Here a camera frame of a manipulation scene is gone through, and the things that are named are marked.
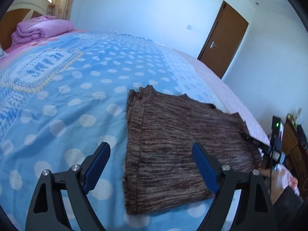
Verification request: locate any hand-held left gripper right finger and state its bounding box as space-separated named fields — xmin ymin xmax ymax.
xmin=192 ymin=142 xmax=280 ymax=231

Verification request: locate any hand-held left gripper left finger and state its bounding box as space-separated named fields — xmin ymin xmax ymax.
xmin=25 ymin=142 xmax=111 ymax=231

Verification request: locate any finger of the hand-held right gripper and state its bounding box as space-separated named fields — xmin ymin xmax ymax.
xmin=241 ymin=131 xmax=272 ymax=153

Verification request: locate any brown knit sweater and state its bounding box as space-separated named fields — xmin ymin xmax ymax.
xmin=123 ymin=85 xmax=263 ymax=216

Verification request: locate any person's right forearm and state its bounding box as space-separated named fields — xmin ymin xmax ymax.
xmin=272 ymin=185 xmax=305 ymax=231

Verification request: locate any person's right hand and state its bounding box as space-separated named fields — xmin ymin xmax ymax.
xmin=259 ymin=167 xmax=293 ymax=204

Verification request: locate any wooden side cabinet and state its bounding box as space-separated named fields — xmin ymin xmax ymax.
xmin=280 ymin=118 xmax=308 ymax=174

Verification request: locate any black cloth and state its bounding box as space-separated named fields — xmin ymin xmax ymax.
xmin=297 ymin=124 xmax=308 ymax=140

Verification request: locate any cartoon printed blanket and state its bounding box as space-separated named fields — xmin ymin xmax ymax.
xmin=287 ymin=173 xmax=301 ymax=196

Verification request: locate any polka dot bed sheet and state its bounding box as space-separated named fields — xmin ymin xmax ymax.
xmin=0 ymin=29 xmax=301 ymax=231

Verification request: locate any brown wooden door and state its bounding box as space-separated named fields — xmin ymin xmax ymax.
xmin=197 ymin=0 xmax=249 ymax=79

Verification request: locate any folded pink quilt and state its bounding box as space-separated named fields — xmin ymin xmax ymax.
xmin=12 ymin=15 xmax=75 ymax=46

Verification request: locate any yellow patterned curtain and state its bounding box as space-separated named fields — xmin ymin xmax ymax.
xmin=24 ymin=0 xmax=80 ymax=21

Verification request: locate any cream wooden headboard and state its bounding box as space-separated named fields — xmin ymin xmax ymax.
xmin=0 ymin=0 xmax=52 ymax=51

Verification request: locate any black cable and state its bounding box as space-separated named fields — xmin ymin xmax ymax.
xmin=268 ymin=147 xmax=277 ymax=196

